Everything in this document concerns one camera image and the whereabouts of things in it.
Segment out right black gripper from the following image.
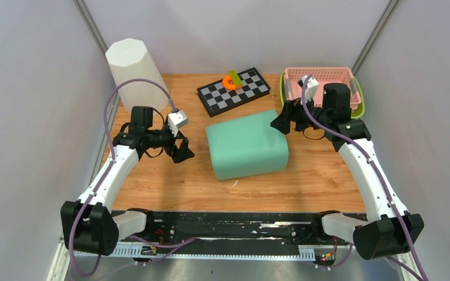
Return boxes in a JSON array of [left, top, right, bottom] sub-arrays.
[[270, 92, 331, 135]]

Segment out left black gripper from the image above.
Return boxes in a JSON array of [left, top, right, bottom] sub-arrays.
[[145, 122, 195, 163]]

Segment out green plastic bin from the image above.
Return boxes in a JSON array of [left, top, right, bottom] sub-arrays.
[[206, 109, 289, 180]]

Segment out pink perforated basket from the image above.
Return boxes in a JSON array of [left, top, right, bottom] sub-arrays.
[[284, 67, 362, 111]]

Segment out large white container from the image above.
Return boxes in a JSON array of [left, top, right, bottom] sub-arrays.
[[105, 38, 169, 112]]

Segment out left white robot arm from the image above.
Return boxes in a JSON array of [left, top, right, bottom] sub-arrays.
[[60, 106, 195, 256]]

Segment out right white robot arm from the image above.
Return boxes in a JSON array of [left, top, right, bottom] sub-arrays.
[[271, 77, 424, 260]]

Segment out green block toy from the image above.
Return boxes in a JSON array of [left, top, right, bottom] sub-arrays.
[[229, 70, 242, 88]]

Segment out black white checkerboard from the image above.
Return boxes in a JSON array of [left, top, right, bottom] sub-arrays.
[[196, 67, 271, 117]]

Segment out green plastic tray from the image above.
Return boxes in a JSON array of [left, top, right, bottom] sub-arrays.
[[279, 73, 366, 120]]

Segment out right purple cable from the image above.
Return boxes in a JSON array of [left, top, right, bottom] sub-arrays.
[[301, 74, 429, 281]]

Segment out purple cable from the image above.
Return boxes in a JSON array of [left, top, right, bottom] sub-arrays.
[[301, 74, 429, 281], [67, 78, 197, 279]]

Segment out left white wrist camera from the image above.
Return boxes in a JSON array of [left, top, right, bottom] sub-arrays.
[[167, 110, 189, 137]]

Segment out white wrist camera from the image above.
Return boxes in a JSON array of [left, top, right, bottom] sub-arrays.
[[298, 74, 319, 102], [167, 110, 189, 137]]

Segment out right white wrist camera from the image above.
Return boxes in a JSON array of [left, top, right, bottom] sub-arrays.
[[298, 74, 319, 102]]

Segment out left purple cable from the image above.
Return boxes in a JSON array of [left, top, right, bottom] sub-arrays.
[[67, 78, 197, 279]]

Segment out orange ring toy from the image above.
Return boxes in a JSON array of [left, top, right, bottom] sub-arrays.
[[221, 75, 242, 91]]

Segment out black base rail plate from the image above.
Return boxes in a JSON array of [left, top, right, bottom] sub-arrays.
[[110, 210, 356, 259]]

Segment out aluminium frame rails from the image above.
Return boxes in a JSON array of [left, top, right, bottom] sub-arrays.
[[60, 92, 424, 260]]

